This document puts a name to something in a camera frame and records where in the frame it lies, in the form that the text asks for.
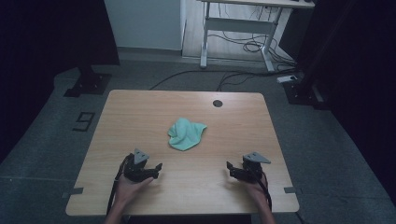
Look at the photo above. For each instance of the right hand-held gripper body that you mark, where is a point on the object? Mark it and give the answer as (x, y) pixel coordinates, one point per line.
(252, 171)

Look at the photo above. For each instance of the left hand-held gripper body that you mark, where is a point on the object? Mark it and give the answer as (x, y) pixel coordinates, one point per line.
(135, 169)

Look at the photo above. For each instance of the light green microfibre cloth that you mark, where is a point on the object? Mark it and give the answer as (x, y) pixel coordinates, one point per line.
(186, 137)

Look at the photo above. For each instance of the person's right hand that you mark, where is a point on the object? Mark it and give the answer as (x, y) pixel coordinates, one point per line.
(257, 191)

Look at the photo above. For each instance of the person's left hand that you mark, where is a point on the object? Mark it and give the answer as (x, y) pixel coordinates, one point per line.
(129, 189)

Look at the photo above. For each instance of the grey tape strip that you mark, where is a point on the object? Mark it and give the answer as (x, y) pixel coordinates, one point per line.
(291, 189)
(74, 191)

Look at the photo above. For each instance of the black round table grommet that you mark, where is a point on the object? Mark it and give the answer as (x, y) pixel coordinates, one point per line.
(217, 103)

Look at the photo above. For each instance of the black stand with long base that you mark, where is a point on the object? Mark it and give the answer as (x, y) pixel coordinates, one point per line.
(303, 93)

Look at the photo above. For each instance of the black stand with square base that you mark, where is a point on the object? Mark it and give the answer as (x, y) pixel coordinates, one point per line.
(88, 83)

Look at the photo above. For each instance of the white power strip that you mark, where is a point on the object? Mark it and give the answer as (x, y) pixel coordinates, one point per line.
(287, 79)

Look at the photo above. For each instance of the dark curtain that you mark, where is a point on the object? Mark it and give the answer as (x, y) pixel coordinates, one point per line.
(364, 77)
(46, 46)

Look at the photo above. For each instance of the white metal desk frame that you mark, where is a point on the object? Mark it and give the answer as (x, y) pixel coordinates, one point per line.
(238, 25)

